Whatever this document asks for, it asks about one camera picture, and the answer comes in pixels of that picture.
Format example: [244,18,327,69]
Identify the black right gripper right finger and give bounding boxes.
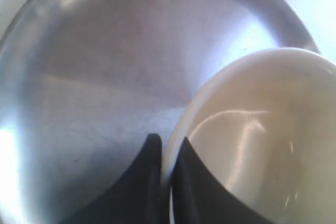
[172,138,265,223]

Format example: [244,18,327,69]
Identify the round stainless steel tray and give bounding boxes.
[1,0,318,223]

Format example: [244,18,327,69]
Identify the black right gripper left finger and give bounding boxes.
[63,133,169,223]

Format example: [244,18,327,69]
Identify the cream ceramic bowl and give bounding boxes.
[161,48,335,223]

